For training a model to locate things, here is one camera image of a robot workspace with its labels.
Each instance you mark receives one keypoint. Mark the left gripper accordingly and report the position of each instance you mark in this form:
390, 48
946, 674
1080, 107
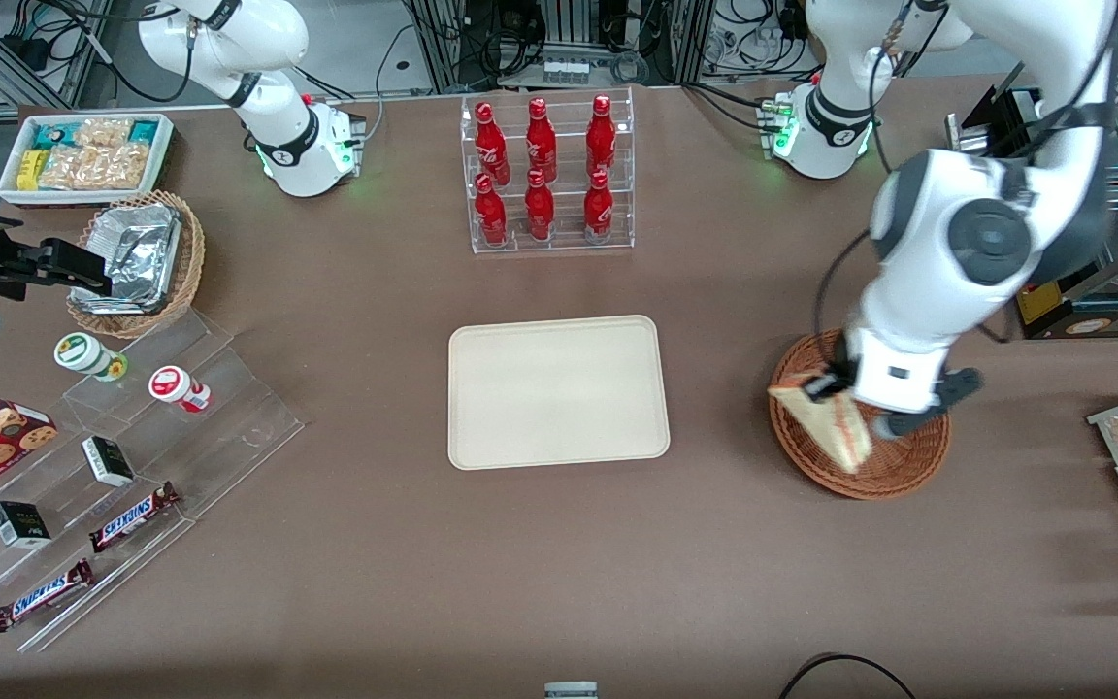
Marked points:
839, 375

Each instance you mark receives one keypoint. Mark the triangular sandwich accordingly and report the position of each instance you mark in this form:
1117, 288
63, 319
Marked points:
845, 437

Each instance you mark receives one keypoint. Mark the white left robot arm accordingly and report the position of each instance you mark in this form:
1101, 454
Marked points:
957, 233

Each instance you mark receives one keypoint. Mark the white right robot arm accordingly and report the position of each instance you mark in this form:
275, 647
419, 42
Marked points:
278, 58

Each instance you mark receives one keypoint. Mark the round brown wicker basket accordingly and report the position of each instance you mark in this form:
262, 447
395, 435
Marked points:
908, 466

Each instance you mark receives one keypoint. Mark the oval tan wicker basket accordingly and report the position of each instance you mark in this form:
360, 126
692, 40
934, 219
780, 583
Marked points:
190, 262

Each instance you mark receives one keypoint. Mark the cream rectangular tray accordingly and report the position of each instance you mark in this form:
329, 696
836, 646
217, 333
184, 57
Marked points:
559, 393

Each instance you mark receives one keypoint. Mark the aluminium foil containers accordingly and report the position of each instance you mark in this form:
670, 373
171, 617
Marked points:
137, 257

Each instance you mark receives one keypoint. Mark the green lid yogurt cup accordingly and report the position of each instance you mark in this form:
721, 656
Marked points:
82, 353

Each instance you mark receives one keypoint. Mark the large clear cracker bag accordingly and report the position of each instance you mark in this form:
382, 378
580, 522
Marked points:
98, 167

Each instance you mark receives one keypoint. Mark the yellow snack pack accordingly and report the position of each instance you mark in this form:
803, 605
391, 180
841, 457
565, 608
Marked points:
30, 170

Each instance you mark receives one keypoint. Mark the teal snack pack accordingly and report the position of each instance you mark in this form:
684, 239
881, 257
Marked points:
52, 134
144, 132

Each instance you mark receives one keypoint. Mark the white snack bin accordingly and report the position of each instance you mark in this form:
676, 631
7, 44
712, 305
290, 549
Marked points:
163, 155

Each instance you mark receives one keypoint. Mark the small clear cracker bag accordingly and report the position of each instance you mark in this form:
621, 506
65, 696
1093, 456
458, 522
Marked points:
103, 131

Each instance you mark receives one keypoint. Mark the red lid yogurt cup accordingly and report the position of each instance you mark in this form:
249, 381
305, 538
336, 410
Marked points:
173, 385

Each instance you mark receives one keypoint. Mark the small black box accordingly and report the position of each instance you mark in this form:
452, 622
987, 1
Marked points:
20, 524
108, 461

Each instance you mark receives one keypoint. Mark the clear acrylic stepped stand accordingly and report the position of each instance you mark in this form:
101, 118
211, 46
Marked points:
229, 417

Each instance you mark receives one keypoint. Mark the snickers bar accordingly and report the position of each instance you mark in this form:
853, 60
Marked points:
40, 595
132, 517

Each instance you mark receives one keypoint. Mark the red cola bottle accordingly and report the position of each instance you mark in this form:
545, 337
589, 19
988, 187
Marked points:
491, 146
540, 209
490, 214
598, 209
601, 136
541, 141

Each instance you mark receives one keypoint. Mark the clear acrylic bottle rack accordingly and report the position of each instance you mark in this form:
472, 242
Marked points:
564, 243

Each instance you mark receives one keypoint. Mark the small grey block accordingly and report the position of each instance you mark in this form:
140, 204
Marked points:
571, 690

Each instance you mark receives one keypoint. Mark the white power strip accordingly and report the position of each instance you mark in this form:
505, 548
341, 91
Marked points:
566, 73

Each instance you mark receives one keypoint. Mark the aluminium frame rack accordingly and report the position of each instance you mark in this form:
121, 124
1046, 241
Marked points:
452, 39

